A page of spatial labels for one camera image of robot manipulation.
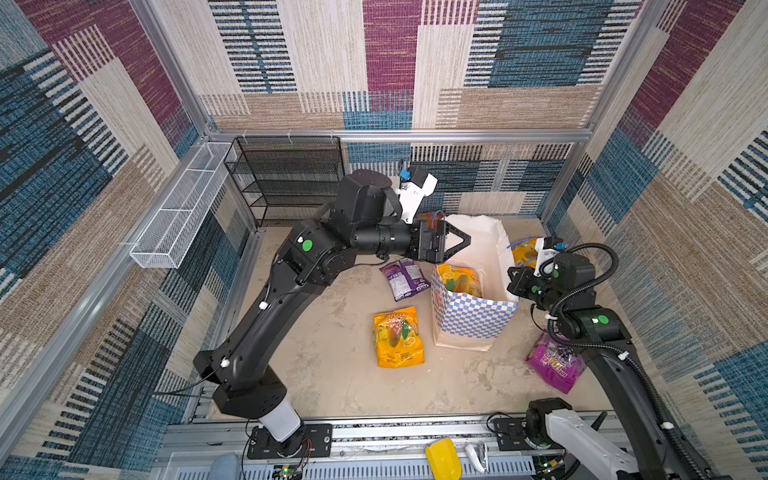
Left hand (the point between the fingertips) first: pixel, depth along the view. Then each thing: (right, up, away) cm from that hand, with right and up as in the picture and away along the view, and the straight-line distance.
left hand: (456, 235), depth 52 cm
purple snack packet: (-6, -12, +47) cm, 49 cm away
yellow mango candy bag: (+10, -12, +40) cm, 43 cm away
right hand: (+18, -9, +22) cm, 30 cm away
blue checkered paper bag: (+8, -20, +22) cm, 31 cm away
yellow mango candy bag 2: (-9, -28, +33) cm, 44 cm away
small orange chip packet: (+5, +10, +67) cm, 68 cm away
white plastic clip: (+10, -50, +19) cm, 54 cm away
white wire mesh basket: (-64, +2, +21) cm, 67 cm away
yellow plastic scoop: (+1, -52, +19) cm, 55 cm away
